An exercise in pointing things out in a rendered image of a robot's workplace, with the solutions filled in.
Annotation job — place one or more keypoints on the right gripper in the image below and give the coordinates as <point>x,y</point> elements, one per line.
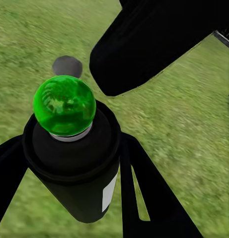
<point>148,36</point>

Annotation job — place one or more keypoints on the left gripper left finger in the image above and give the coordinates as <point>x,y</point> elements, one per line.
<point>13,166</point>

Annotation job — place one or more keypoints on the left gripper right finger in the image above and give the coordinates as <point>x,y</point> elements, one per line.
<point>168,218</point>

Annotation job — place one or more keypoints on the pesticide atomizer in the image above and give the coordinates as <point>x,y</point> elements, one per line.
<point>72,142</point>

